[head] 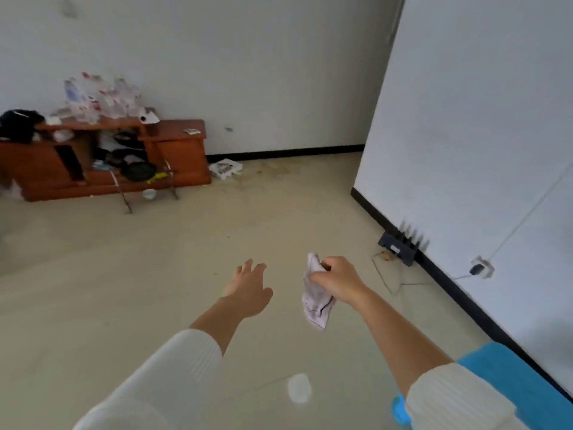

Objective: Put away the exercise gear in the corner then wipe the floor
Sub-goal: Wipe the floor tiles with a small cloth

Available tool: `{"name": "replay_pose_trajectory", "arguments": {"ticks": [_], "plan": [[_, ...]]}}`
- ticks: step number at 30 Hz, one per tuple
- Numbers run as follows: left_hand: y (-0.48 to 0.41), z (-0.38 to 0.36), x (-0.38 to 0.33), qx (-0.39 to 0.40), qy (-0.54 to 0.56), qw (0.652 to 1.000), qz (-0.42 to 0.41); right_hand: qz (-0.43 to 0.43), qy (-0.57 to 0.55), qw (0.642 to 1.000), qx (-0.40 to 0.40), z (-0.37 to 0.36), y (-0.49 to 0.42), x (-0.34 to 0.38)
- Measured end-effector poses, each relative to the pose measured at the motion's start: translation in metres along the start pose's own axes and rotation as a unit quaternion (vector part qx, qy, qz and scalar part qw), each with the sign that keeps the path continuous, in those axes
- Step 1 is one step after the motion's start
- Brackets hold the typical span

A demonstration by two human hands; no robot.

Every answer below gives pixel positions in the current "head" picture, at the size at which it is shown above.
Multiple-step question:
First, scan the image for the person's right hand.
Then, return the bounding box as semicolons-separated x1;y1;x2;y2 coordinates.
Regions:
307;256;369;308

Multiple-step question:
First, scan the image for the person's left hand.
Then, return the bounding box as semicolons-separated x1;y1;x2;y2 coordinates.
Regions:
221;258;275;318

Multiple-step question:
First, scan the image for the grey wiping rag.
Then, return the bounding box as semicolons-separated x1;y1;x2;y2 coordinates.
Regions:
301;252;337;331

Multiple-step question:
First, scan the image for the person's right forearm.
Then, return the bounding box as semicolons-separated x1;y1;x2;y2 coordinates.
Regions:
353;286;529;430

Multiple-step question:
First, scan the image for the person's left forearm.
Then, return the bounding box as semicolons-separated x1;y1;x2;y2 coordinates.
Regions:
73;296;245;430

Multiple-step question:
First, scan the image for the black antenna router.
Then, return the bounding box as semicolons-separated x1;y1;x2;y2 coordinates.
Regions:
377;220;430;268

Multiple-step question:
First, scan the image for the white box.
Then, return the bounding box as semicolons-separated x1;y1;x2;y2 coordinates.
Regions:
208;158;244;181

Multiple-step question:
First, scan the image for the black baseboard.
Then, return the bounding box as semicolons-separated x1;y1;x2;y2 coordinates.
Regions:
205;144;573;399

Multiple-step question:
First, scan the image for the brown wooden cabinet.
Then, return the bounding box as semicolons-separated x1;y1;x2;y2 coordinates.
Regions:
0;116;212;203

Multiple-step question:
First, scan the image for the black frying pan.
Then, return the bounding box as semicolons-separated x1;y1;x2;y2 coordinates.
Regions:
119;161;158;184

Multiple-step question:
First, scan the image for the blue plastic stool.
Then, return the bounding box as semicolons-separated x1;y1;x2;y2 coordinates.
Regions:
390;341;573;430

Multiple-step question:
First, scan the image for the group of clear plastic bottles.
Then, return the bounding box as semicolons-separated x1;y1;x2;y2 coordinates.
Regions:
49;72;145;125

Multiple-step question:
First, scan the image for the black cloth bundle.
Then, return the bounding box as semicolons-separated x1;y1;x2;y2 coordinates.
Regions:
0;109;47;145

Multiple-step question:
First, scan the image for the thin router cable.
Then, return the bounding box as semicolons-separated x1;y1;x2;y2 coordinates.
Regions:
370;251;472;297

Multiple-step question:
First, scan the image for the white wall socket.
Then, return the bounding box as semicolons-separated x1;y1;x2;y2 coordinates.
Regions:
469;256;496;280

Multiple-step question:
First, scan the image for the thin wall cable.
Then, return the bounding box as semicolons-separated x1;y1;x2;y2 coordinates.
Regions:
486;161;573;263

